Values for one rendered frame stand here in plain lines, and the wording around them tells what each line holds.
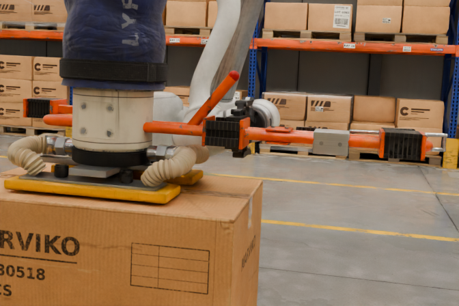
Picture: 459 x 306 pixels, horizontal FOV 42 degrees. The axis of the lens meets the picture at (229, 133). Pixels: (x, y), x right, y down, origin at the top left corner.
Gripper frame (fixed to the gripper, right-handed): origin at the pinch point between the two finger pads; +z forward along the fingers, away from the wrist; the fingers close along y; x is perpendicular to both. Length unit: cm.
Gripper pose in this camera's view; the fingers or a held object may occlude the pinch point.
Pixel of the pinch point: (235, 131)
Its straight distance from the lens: 124.3
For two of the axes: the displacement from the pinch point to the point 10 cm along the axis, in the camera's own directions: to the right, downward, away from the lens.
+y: -0.4, 9.9, 1.2
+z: -2.0, 1.0, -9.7
